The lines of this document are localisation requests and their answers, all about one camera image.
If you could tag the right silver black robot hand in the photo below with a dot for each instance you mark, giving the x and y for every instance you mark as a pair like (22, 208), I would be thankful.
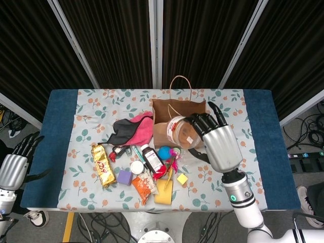
(222, 149)

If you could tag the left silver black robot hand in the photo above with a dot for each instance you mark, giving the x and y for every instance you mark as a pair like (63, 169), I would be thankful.
(12, 172)

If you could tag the clear plastic straw bundle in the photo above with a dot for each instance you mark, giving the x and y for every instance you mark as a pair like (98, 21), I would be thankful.
(187, 158)

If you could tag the clear jar of rubber bands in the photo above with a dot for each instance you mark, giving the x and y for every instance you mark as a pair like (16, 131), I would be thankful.
(182, 134)

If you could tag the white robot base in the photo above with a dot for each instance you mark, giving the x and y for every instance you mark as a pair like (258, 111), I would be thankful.
(157, 233)

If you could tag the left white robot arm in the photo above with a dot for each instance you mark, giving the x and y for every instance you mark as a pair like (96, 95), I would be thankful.
(6, 202)

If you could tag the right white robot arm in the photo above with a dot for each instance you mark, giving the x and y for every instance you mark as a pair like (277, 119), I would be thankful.
(240, 202)

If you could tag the yellow foam cube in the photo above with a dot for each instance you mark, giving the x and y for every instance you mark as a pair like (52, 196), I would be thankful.
(182, 179)

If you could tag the white black sneaker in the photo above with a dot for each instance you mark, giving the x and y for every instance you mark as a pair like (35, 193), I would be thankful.
(38, 219)

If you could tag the blue ball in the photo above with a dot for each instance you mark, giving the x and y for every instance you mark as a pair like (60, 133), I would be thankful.
(164, 153)

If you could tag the brown paper bag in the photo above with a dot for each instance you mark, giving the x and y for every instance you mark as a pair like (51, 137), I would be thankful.
(162, 136)

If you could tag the blue table cover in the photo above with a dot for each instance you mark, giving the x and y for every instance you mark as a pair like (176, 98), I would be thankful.
(60, 126)

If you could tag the colourful feather shuttlecock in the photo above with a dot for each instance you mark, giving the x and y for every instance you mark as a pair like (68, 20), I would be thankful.
(160, 173)

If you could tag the brown medicine bottle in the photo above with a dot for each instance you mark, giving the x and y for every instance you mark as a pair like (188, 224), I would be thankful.
(153, 160)

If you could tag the yellow sponge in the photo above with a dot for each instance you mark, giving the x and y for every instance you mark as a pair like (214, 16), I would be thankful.
(163, 196)

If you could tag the pink towel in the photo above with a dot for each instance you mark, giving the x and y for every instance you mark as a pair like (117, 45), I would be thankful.
(141, 131)

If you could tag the black power strip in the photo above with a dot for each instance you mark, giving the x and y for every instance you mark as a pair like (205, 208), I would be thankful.
(307, 155)

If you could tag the green white tube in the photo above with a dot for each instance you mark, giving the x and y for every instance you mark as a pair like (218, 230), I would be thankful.
(138, 153)

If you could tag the small round staples jar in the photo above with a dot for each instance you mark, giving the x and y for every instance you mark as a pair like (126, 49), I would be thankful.
(137, 167)

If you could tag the orange white snack packet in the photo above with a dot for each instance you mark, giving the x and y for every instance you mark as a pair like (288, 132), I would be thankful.
(143, 188)

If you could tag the gold biscuit package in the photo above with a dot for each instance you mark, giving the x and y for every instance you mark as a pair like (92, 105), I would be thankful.
(102, 167)

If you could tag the small dark green bottle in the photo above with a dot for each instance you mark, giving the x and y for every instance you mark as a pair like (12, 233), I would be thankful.
(129, 151)

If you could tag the black grey cloth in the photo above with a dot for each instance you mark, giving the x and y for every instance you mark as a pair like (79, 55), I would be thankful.
(124, 129)

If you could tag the purple foam cube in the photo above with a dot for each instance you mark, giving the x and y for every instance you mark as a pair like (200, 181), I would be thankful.
(124, 177)

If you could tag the black bottle with red cap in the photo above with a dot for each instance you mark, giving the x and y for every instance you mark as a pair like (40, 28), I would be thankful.
(117, 151)

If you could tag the dark grey trouser leg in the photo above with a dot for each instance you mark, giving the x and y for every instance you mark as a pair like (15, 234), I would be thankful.
(317, 197)

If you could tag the floral print tablecloth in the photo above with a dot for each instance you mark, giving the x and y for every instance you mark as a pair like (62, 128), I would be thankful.
(101, 106)

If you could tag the dark ribbed partition panel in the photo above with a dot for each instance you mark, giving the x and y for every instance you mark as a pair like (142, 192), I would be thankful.
(291, 50)
(30, 50)
(114, 38)
(202, 38)

